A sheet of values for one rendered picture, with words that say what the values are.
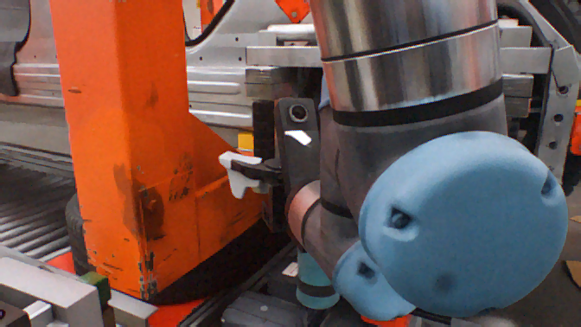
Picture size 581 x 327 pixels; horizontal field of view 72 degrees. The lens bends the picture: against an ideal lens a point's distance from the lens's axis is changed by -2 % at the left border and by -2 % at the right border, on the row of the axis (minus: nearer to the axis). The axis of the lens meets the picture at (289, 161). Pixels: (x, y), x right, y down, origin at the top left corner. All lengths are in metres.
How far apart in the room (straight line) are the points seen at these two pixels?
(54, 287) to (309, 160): 0.28
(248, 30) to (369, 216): 1.05
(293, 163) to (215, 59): 0.84
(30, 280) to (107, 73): 0.38
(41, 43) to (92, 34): 1.17
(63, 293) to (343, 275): 0.24
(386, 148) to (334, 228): 0.16
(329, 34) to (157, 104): 0.61
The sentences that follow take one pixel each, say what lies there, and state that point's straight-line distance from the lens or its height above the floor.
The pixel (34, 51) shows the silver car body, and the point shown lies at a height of 0.97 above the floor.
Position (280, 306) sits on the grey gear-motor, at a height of 0.41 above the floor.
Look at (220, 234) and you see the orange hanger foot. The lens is 0.96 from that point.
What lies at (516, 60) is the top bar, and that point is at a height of 0.97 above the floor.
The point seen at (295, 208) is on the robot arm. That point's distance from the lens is 0.41.
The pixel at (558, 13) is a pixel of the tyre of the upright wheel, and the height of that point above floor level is 1.04.
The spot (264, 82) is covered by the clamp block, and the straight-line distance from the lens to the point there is 0.62.
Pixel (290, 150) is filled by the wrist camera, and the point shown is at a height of 0.87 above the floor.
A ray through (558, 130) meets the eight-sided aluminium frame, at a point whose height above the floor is 0.85.
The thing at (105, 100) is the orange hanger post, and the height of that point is 0.89.
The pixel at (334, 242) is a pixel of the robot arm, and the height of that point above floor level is 0.83.
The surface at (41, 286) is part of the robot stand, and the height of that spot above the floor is 0.77.
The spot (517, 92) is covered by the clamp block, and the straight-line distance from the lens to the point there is 0.54.
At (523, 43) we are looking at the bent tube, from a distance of 0.56.
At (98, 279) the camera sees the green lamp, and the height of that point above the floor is 0.66.
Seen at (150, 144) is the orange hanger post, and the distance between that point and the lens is 0.75.
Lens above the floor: 0.98
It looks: 16 degrees down
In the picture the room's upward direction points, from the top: straight up
